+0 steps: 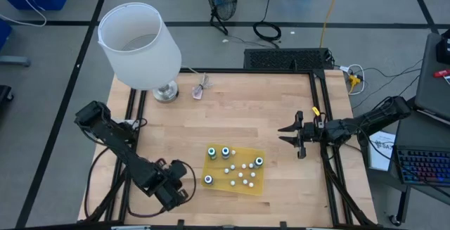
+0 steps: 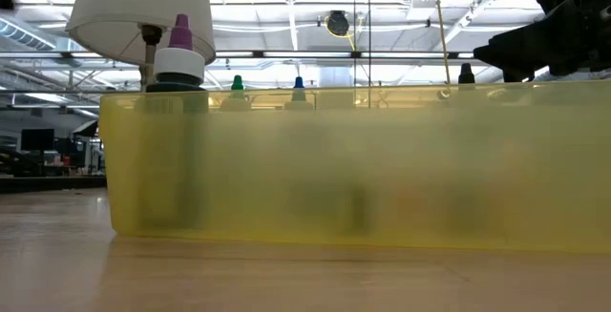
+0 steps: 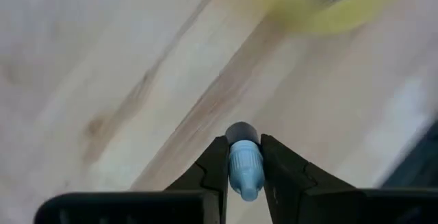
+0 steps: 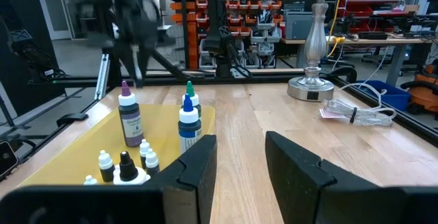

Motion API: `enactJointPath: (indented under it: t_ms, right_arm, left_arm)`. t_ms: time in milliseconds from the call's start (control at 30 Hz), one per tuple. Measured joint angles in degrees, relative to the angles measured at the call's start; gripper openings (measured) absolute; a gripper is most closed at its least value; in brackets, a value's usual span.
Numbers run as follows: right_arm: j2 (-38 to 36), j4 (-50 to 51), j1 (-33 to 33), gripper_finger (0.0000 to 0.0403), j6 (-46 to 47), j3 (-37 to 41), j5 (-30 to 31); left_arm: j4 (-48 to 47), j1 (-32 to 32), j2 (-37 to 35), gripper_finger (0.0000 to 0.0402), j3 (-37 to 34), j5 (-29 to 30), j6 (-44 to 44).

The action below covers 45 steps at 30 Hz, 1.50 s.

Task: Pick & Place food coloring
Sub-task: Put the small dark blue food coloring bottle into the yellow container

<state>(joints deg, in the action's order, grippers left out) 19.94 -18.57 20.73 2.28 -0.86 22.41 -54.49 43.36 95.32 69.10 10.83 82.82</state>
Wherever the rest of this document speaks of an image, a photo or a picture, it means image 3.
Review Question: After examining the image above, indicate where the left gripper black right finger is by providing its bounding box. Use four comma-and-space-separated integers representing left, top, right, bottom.
260, 134, 356, 224

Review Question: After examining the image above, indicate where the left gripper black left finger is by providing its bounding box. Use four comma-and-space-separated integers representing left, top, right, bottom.
165, 134, 230, 224

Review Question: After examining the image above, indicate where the yellow translucent plastic bin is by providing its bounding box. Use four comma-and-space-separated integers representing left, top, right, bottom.
249, 0, 415, 36

